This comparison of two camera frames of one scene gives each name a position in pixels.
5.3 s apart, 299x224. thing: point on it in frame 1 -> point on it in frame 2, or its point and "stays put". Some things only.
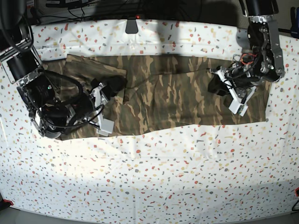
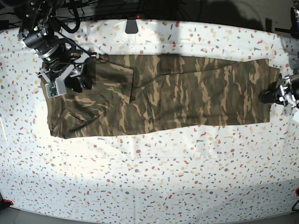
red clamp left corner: x=10 y=202 stays put
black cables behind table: x=83 y=9 stays put
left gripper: x=110 y=86 -> x=69 y=71
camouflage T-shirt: x=162 y=92 stays put
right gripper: x=240 y=93 -> x=286 y=94
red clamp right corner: x=296 y=189 stays put
